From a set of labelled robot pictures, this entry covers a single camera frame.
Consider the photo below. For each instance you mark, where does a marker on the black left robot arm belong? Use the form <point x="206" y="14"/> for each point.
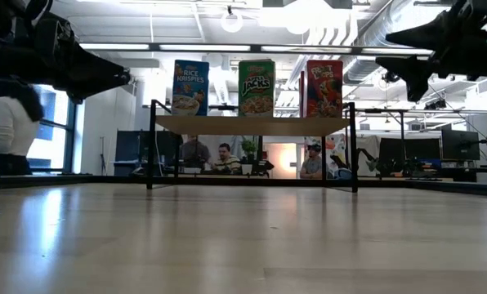
<point x="6" y="57"/>

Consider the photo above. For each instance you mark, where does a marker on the silver ceiling duct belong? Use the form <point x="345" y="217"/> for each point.
<point x="366" y="41"/>

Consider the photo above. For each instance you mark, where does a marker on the black ceiling camera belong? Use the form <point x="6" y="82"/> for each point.
<point x="127" y="78"/>

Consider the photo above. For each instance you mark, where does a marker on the black aluminium table frame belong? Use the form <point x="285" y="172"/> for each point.
<point x="104" y="179"/>

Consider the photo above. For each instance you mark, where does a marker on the person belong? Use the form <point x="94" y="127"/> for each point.
<point x="227" y="157"/>
<point x="6" y="130"/>
<point x="312" y="163"/>
<point x="194" y="152"/>

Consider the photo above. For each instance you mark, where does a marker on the potted green plant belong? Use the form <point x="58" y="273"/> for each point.
<point x="248" y="146"/>

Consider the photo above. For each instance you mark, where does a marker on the black spotlight cluster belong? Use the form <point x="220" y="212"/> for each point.
<point x="390" y="77"/>
<point x="435" y="105"/>

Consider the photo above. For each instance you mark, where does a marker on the blue Rice Krispies cereal box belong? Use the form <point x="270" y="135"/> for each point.
<point x="190" y="87"/>

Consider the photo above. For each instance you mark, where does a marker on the wooden shelf with black frame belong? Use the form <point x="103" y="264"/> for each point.
<point x="247" y="124"/>

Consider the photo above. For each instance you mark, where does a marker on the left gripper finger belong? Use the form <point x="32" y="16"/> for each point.
<point x="92" y="85"/>
<point x="88" y="57"/>

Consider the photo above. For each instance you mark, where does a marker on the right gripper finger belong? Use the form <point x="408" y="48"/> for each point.
<point x="415" y="73"/>
<point x="427" y="34"/>

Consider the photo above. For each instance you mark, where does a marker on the green Apple Jacks cereal box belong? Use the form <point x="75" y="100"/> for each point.
<point x="256" y="87"/>

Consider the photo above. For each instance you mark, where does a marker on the large window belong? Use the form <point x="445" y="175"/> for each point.
<point x="59" y="134"/>

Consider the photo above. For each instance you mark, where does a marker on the black beam with light strips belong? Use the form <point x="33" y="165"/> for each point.
<point x="206" y="47"/>

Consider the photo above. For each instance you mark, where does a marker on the round white ceiling lamp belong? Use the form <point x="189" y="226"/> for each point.
<point x="232" y="22"/>

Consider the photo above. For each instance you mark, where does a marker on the red Froot Loops cereal box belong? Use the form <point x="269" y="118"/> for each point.
<point x="302" y="96"/>
<point x="324" y="90"/>

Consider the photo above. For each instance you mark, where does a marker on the black monitor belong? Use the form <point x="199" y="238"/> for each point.
<point x="162" y="145"/>
<point x="460" y="145"/>
<point x="411" y="149"/>

